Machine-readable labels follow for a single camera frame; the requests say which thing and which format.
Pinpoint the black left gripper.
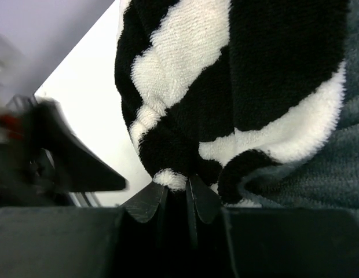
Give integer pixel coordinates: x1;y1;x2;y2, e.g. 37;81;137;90
0;96;127;207

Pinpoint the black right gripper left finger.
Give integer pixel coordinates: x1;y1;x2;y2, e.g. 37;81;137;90
122;182;168;249

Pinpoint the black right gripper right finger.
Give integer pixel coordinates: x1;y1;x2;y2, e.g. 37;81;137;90
186;175;221;251

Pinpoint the zebra and grey plush pillowcase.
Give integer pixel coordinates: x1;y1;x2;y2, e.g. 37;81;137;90
115;1;359;218

